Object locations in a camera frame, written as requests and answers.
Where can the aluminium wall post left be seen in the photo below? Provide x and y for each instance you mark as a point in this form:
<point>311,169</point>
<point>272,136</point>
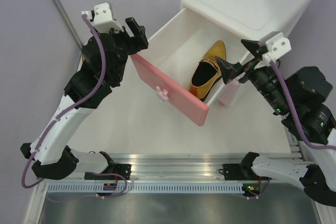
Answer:
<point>66,20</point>

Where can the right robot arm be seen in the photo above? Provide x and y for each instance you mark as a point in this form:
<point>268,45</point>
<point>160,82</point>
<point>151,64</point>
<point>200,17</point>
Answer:
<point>299,99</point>

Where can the white plastic shoe cabinet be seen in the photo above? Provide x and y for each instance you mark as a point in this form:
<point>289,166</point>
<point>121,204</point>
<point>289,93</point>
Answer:
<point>247,19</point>

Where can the light pink drawer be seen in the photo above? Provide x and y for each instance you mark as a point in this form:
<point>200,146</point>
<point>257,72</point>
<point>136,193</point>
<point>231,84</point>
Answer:
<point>228,94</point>

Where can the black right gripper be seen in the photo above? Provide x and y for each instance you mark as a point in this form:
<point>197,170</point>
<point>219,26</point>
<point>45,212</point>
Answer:
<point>229,70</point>

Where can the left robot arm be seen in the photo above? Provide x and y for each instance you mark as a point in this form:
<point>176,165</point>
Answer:
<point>104,59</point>

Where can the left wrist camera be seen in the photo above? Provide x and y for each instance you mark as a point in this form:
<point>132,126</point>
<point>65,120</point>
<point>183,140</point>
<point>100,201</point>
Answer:
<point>102,18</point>

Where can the aluminium table edge rail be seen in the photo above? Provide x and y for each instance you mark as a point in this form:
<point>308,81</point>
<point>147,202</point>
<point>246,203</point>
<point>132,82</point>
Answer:
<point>137,167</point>

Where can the white slotted cable duct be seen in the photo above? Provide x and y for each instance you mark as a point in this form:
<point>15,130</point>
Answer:
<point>160,188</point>

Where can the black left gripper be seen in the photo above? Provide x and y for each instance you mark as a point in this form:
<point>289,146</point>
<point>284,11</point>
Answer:
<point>137,43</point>

